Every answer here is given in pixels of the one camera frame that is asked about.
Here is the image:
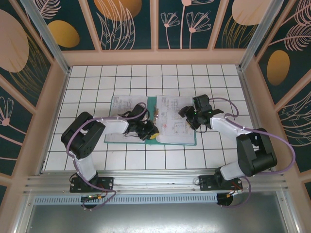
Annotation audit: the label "green paper folder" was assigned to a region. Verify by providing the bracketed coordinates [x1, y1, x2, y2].
[104, 95, 198, 147]

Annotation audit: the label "printed paper sheets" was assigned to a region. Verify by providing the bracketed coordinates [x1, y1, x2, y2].
[104, 95, 148, 144]

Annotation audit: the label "white technical drawing sheet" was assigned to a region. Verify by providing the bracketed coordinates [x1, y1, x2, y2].
[111, 95, 148, 117]

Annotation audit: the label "grey metal sheet panel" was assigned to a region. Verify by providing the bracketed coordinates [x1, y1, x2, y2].
[14, 191, 301, 233]

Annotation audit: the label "small electronics board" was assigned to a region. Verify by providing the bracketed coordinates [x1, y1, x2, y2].
[81, 194, 103, 202]

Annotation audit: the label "aluminium extrusion rail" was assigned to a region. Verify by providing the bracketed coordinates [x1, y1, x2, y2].
[23, 169, 291, 195]

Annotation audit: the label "aluminium side rail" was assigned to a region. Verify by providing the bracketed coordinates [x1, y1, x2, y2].
[237, 68, 276, 172]

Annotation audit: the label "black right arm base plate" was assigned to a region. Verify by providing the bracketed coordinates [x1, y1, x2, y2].
[198, 174, 243, 193]

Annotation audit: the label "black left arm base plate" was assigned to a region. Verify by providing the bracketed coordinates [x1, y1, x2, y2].
[69, 176, 115, 194]

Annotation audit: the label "slotted grey cable duct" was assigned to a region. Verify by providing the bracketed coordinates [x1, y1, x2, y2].
[34, 195, 218, 205]

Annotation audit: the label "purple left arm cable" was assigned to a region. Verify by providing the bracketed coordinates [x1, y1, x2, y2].
[66, 102, 149, 211]

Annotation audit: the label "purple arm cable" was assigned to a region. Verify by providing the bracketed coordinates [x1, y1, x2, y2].
[208, 97, 297, 209]
[66, 102, 149, 211]

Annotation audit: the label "aluminium frame post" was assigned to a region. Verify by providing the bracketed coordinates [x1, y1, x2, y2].
[239, 0, 285, 71]
[20, 0, 71, 74]

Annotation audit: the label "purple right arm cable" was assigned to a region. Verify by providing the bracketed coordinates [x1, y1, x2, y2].
[208, 97, 297, 209]

